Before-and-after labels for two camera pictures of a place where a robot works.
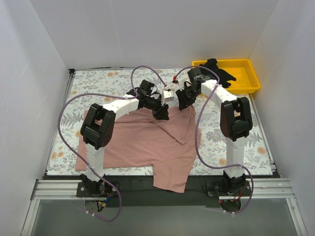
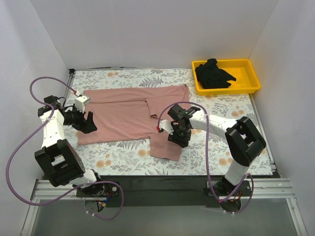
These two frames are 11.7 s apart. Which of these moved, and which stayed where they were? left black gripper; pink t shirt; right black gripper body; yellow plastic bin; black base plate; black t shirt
Moved: right black gripper body; pink t shirt; left black gripper
Stayed: yellow plastic bin; black base plate; black t shirt
